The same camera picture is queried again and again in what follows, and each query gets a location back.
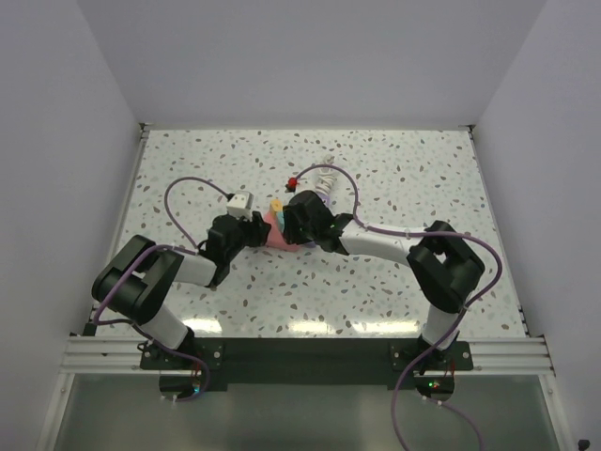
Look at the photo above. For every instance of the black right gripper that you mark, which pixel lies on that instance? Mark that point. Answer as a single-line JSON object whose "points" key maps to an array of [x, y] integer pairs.
{"points": [[290, 233]]}

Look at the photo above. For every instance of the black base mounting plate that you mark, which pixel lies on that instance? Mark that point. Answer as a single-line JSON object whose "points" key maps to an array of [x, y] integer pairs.
{"points": [[202, 378]]}

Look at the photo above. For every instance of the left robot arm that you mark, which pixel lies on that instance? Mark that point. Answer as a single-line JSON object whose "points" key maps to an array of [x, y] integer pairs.
{"points": [[137, 280]]}

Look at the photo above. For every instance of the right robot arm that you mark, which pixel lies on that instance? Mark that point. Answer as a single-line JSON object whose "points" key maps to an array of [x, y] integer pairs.
{"points": [[446, 269]]}

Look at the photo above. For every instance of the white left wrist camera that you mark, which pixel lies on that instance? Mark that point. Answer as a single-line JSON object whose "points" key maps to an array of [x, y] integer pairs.
{"points": [[239, 205]]}

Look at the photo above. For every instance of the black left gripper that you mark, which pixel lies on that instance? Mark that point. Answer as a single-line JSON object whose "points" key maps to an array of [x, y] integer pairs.
{"points": [[257, 227]]}

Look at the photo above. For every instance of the pink triangular power strip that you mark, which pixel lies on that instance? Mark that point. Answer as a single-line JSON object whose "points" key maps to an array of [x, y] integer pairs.
{"points": [[275, 238]]}

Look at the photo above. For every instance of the purple power strip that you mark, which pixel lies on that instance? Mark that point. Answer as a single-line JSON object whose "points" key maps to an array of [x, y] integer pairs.
{"points": [[327, 202]]}

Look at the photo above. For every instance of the yellow plug adapter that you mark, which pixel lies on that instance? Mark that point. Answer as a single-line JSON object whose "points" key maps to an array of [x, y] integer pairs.
{"points": [[276, 205]]}

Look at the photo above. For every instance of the aluminium front rail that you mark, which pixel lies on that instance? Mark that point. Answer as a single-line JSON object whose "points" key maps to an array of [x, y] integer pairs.
{"points": [[479, 356]]}

